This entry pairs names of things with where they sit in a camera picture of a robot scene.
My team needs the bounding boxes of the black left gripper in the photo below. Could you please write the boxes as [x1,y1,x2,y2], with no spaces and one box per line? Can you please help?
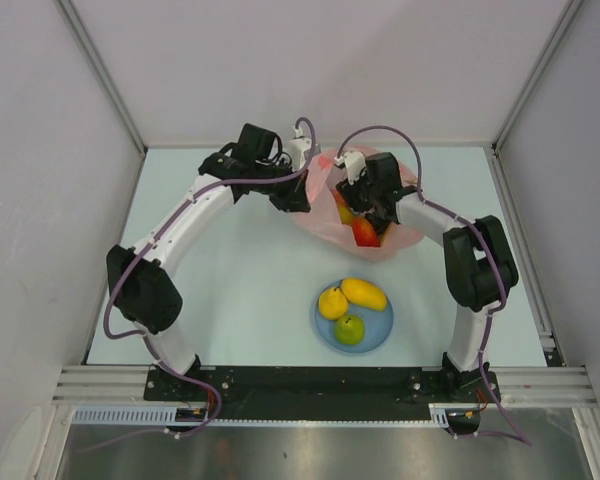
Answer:
[254,158,310,214]

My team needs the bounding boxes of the red orange fake mango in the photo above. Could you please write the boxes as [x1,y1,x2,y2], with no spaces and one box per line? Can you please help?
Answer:
[350,217,381,248]

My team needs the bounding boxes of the pink plastic bag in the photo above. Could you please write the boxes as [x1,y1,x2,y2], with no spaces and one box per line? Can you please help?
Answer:
[292,148,424,262]

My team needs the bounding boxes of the yellow fake mango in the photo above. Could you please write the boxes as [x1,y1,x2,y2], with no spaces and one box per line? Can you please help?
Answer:
[341,277,388,311]

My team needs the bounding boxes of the yellow fake pear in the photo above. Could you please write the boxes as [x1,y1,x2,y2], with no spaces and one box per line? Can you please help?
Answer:
[318,286,349,321]

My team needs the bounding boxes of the blue plastic bowl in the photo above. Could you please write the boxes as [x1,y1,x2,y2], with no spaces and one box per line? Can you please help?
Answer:
[311,282,394,355]

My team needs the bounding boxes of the green fake pear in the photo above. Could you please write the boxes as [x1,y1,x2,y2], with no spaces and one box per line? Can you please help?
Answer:
[334,315,365,345]

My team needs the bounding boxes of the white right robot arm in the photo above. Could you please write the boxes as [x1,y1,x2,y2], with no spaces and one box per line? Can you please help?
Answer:
[334,151,519,401]

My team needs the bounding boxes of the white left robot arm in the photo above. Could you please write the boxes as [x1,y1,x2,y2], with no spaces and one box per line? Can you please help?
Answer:
[102,139,320,400]

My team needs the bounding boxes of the fake watermelon slice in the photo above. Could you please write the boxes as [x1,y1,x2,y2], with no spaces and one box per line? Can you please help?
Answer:
[331,190,350,210]

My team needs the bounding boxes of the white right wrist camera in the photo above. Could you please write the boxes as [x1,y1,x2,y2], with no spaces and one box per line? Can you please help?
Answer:
[334,150,366,185]

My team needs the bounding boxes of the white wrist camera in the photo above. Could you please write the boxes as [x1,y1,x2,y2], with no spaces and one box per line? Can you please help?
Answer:
[334,150,366,185]
[285,127,321,172]

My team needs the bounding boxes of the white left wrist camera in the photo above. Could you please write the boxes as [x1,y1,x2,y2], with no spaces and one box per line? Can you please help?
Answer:
[285,127,321,172]

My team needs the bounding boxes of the white slotted cable duct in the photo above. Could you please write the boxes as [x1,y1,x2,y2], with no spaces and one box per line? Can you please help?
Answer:
[73,406,208,426]

